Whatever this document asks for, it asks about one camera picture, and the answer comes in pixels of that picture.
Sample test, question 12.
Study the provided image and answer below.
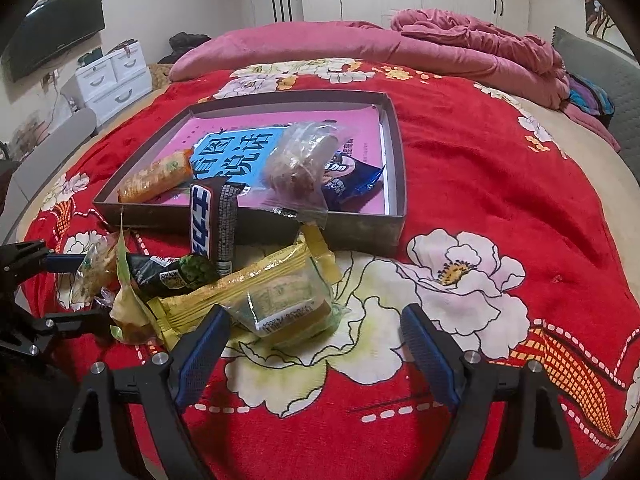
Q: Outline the grey shallow cardboard box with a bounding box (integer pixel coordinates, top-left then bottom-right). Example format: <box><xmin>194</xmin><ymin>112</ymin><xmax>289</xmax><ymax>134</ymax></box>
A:
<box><xmin>92</xmin><ymin>90</ymin><xmax>408</xmax><ymax>261</ymax></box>

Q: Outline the white drawer cabinet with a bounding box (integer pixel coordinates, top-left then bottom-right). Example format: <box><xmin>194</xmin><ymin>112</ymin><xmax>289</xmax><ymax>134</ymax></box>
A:
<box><xmin>75</xmin><ymin>45</ymin><xmax>152</xmax><ymax>126</ymax></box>

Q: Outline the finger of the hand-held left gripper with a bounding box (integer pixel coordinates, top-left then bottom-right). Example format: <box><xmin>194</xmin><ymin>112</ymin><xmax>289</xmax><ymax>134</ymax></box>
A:
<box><xmin>0</xmin><ymin>307</ymin><xmax>115</xmax><ymax>361</ymax></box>
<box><xmin>0</xmin><ymin>241</ymin><xmax>86</xmax><ymax>281</ymax></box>

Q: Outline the orange clear snack packet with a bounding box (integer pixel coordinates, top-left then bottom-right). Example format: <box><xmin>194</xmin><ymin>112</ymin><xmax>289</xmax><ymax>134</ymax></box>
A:
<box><xmin>117</xmin><ymin>149</ymin><xmax>195</xmax><ymax>205</ymax></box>

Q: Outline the clear packet with yellow snack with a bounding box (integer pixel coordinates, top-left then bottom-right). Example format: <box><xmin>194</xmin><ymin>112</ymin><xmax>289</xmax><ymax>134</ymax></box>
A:
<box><xmin>70</xmin><ymin>234</ymin><xmax>121</xmax><ymax>311</ymax></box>

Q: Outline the flower wall painting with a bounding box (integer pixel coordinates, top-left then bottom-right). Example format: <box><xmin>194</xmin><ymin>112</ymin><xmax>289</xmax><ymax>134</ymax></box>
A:
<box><xmin>582</xmin><ymin>0</ymin><xmax>631</xmax><ymax>53</ymax></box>

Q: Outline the dark green snack packet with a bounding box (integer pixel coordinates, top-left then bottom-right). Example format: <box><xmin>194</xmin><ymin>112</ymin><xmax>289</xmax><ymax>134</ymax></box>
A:
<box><xmin>125</xmin><ymin>252</ymin><xmax>221</xmax><ymax>303</ymax></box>

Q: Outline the red floral blanket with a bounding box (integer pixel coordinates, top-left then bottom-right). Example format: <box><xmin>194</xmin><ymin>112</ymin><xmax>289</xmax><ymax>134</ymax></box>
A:
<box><xmin>20</xmin><ymin>57</ymin><xmax>640</xmax><ymax>480</ymax></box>

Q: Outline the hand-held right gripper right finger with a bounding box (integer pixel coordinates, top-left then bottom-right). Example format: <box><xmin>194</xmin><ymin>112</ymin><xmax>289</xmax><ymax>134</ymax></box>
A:
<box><xmin>402</xmin><ymin>304</ymin><xmax>578</xmax><ymax>461</ymax></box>

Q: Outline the colourful striped cloth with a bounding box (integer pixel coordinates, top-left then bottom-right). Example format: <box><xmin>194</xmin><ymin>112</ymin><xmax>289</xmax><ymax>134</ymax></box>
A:
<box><xmin>567</xmin><ymin>72</ymin><xmax>617</xmax><ymax>121</ymax></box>

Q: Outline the black clothes pile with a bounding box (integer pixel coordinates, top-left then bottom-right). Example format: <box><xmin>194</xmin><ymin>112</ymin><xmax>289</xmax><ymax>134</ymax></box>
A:
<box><xmin>169</xmin><ymin>31</ymin><xmax>212</xmax><ymax>53</ymax></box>

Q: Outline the black television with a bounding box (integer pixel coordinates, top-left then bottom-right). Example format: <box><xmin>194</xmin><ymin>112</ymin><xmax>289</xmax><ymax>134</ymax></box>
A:
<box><xmin>0</xmin><ymin>0</ymin><xmax>107</xmax><ymax>83</ymax></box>

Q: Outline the pink quilt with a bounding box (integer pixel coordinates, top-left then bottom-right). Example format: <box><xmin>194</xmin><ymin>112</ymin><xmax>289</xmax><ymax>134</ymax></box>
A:
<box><xmin>390</xmin><ymin>8</ymin><xmax>571</xmax><ymax>111</ymax></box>

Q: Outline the pink and blue book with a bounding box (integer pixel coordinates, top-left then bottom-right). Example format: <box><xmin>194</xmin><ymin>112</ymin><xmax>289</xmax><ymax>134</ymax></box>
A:
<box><xmin>152</xmin><ymin>105</ymin><xmax>393</xmax><ymax>218</ymax></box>

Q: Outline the black chocolate bar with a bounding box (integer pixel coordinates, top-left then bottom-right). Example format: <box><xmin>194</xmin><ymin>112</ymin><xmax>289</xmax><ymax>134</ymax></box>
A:
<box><xmin>189</xmin><ymin>180</ymin><xmax>251</xmax><ymax>276</ymax></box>

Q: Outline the blue biscuit packet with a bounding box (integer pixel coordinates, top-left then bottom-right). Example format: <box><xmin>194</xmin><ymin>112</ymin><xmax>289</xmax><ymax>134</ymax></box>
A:
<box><xmin>320</xmin><ymin>137</ymin><xmax>386</xmax><ymax>213</ymax></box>

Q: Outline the clear bag of round pastry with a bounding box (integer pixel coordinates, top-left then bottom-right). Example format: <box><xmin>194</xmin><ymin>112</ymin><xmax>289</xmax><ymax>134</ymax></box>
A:
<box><xmin>262</xmin><ymin>120</ymin><xmax>348</xmax><ymax>221</ymax></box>

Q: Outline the clear packet with green label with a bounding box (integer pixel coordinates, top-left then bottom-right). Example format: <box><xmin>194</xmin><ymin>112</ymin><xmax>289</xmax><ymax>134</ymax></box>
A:
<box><xmin>220</xmin><ymin>257</ymin><xmax>353</xmax><ymax>346</ymax></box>

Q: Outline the brown fuzzy blanket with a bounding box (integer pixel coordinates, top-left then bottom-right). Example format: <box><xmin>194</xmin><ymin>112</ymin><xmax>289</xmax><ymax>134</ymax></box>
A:
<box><xmin>148</xmin><ymin>62</ymin><xmax>176</xmax><ymax>93</ymax></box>

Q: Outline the pink pillow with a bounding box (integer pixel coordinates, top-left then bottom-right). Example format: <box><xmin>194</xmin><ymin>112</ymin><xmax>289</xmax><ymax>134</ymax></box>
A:
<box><xmin>167</xmin><ymin>21</ymin><xmax>416</xmax><ymax>83</ymax></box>

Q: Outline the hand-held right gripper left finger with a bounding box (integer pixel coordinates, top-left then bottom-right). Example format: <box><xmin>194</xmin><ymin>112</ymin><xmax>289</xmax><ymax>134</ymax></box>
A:
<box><xmin>57</xmin><ymin>305</ymin><xmax>232</xmax><ymax>461</ymax></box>

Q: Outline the grey quilted headboard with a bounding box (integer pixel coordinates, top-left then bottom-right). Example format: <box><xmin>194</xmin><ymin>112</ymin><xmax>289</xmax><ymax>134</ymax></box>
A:
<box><xmin>552</xmin><ymin>26</ymin><xmax>640</xmax><ymax>171</ymax></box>

